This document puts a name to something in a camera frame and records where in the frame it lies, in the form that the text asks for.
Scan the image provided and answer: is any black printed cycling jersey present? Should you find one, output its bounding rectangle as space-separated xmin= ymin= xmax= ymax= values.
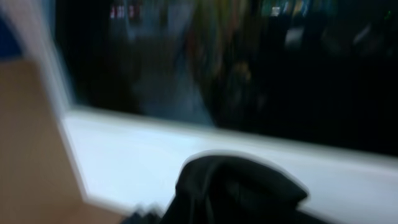
xmin=122 ymin=155 xmax=324 ymax=224

